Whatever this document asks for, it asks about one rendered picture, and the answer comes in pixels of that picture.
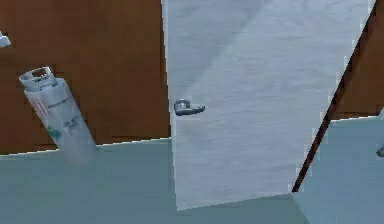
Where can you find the white room door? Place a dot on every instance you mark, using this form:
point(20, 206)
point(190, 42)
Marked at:
point(253, 100)

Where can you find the white spray bottle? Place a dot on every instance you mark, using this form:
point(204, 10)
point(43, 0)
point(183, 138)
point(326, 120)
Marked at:
point(60, 116)

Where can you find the small grey knob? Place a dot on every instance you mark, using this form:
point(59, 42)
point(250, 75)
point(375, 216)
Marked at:
point(380, 152)

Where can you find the small white object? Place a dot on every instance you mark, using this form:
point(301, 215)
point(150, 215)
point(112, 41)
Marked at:
point(3, 40)

